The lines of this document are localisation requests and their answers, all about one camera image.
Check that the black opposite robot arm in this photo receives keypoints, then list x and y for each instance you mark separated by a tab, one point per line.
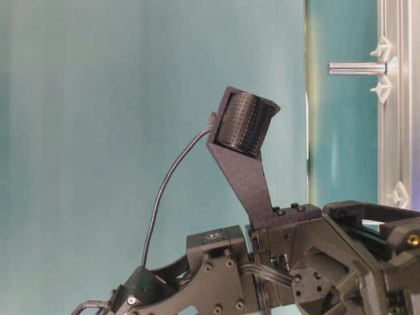
214	276

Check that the upper steel shaft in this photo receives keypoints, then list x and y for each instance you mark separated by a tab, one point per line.
356	68

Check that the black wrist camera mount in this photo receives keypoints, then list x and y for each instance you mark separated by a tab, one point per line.
235	142

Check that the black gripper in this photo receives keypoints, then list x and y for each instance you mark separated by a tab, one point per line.
349	257

